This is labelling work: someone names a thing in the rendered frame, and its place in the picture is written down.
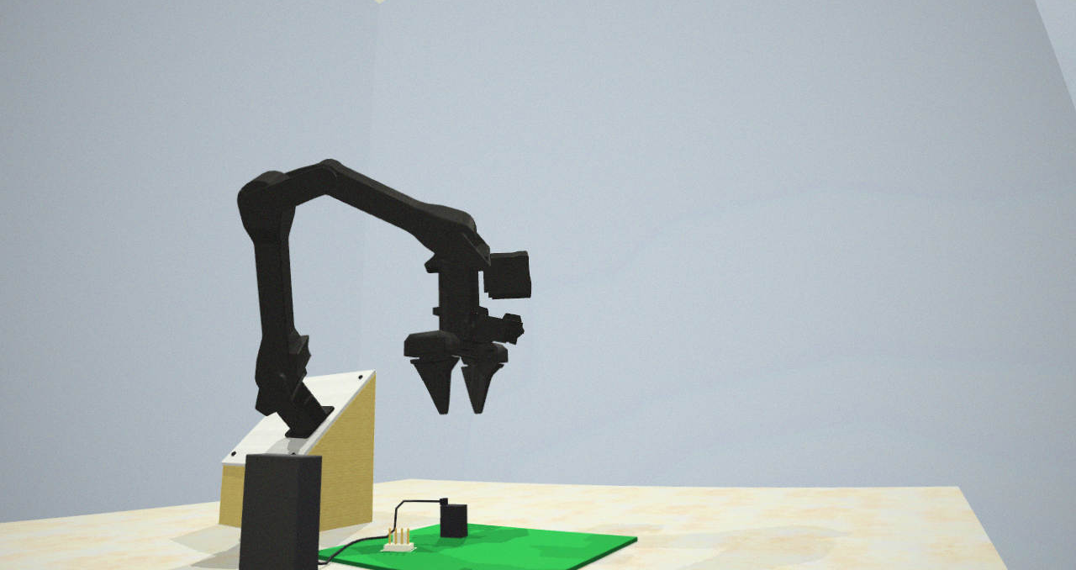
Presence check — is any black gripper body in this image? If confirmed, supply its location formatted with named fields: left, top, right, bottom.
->
left=404, top=296, right=509, bottom=367

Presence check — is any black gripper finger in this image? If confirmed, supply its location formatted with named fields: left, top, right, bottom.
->
left=410, top=356, right=461, bottom=414
left=461, top=364, right=504, bottom=414

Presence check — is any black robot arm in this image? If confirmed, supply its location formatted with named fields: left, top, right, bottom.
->
left=237, top=159, right=530, bottom=439

